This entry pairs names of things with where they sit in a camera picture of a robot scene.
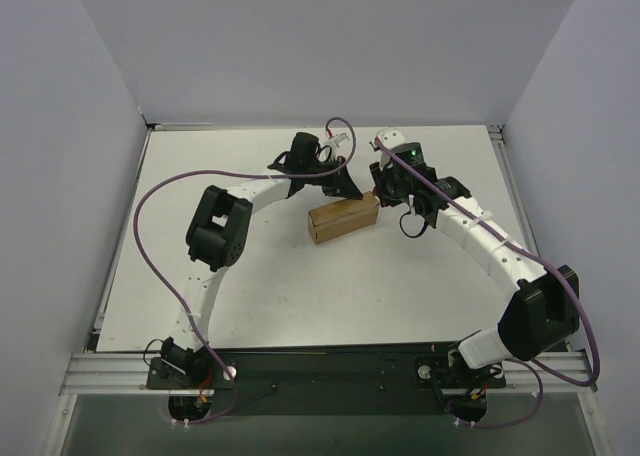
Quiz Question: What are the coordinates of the brown cardboard express box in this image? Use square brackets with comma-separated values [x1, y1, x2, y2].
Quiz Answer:
[308, 192, 379, 244]

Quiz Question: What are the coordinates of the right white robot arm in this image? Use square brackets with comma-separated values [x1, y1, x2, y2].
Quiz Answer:
[369, 136, 580, 369]

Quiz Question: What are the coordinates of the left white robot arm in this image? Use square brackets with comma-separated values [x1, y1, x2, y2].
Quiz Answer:
[161, 132, 363, 388]

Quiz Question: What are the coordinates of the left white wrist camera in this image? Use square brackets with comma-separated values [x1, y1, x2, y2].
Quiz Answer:
[322, 132, 351, 152]

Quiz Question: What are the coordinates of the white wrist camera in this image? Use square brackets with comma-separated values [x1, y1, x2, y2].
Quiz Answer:
[370, 127, 407, 151]
[322, 132, 351, 152]

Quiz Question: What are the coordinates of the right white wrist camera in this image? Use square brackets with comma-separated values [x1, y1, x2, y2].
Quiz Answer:
[370, 127, 407, 151]

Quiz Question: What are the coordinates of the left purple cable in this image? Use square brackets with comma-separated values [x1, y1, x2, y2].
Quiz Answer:
[133, 116, 357, 426]

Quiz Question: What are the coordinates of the aluminium back rail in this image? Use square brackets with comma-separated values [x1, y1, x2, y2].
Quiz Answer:
[147, 122, 505, 134]

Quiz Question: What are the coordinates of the aluminium rail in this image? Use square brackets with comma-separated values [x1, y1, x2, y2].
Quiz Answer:
[147, 122, 505, 134]
[61, 351, 584, 396]

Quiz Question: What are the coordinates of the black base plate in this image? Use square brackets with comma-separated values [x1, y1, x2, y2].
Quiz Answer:
[146, 342, 506, 422]

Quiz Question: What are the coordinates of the aluminium front rail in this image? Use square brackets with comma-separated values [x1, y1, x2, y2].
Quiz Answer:
[61, 351, 584, 396]

